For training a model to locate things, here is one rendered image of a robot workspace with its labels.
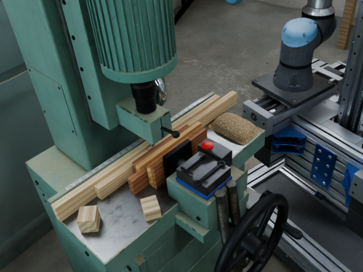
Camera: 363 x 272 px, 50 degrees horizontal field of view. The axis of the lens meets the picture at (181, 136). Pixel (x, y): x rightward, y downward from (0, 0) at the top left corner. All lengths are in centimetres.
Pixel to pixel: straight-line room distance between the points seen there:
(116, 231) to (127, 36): 44
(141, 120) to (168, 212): 23
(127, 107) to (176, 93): 202
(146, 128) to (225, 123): 28
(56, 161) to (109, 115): 36
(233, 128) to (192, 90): 191
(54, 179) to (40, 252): 93
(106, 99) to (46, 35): 20
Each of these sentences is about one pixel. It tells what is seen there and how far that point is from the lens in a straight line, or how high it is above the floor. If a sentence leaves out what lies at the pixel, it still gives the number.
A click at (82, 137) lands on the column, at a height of 95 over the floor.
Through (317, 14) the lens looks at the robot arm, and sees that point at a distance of 152.
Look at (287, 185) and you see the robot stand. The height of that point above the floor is 21.
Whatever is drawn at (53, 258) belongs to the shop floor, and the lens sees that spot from 210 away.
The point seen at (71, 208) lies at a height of 92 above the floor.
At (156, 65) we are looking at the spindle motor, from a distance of 84.
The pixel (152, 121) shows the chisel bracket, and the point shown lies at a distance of 94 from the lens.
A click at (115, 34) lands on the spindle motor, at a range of 80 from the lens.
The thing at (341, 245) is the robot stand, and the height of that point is 21.
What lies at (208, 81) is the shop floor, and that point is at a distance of 313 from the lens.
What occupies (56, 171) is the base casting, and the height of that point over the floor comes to 80.
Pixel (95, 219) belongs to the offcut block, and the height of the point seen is 94.
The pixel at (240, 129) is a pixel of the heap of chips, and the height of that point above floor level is 93.
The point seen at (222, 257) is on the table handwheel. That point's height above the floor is 90.
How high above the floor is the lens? 163
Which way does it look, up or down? 39 degrees down
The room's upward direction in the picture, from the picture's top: 5 degrees counter-clockwise
